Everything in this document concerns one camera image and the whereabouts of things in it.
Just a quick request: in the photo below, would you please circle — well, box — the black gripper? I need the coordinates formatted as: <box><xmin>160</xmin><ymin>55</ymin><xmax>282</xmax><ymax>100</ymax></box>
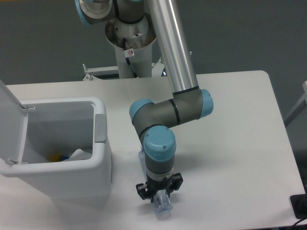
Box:
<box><xmin>136</xmin><ymin>172</ymin><xmax>183</xmax><ymax>203</ymax></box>

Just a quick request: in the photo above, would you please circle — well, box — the clear plastic water bottle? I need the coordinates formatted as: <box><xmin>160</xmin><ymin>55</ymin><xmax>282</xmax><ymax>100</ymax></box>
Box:
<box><xmin>138</xmin><ymin>148</ymin><xmax>173</xmax><ymax>220</ymax></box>

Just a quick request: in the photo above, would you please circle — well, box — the white plastic wrapper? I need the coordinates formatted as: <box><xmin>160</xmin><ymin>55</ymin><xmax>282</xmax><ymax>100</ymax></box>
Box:
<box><xmin>65</xmin><ymin>149</ymin><xmax>93</xmax><ymax>161</ymax></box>

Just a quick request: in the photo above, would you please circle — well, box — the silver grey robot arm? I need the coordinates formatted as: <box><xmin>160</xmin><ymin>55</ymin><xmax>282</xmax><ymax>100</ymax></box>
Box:
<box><xmin>75</xmin><ymin>0</ymin><xmax>213</xmax><ymax>201</ymax></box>

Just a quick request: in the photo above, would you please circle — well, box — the white plastic trash can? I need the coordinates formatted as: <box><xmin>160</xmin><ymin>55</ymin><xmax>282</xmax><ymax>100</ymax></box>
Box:
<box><xmin>0</xmin><ymin>84</ymin><xmax>112</xmax><ymax>202</ymax></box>

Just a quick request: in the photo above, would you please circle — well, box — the yellow blue trash in can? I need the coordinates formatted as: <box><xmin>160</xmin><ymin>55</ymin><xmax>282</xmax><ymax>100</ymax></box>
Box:
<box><xmin>48</xmin><ymin>153</ymin><xmax>69</xmax><ymax>162</ymax></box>

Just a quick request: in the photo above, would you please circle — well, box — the black device at table edge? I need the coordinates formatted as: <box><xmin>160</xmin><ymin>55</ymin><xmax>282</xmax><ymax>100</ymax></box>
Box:
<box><xmin>290</xmin><ymin>194</ymin><xmax>307</xmax><ymax>219</ymax></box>

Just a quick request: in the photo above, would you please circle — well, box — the grey stand at right edge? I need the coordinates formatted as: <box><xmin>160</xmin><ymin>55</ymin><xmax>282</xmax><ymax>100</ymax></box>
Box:
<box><xmin>283</xmin><ymin>81</ymin><xmax>307</xmax><ymax>127</ymax></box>

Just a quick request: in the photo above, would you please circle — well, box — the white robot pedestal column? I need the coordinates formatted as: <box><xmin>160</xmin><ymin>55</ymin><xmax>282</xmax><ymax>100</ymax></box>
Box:
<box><xmin>114</xmin><ymin>45</ymin><xmax>152</xmax><ymax>79</ymax></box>

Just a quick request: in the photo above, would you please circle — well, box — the white metal base frame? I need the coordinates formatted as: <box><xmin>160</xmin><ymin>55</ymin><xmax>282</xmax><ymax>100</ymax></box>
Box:
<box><xmin>82</xmin><ymin>57</ymin><xmax>167</xmax><ymax>81</ymax></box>

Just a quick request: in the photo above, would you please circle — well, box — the black cable on pedestal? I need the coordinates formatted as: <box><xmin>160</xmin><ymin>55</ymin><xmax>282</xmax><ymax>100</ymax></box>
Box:
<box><xmin>122</xmin><ymin>37</ymin><xmax>140</xmax><ymax>79</ymax></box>

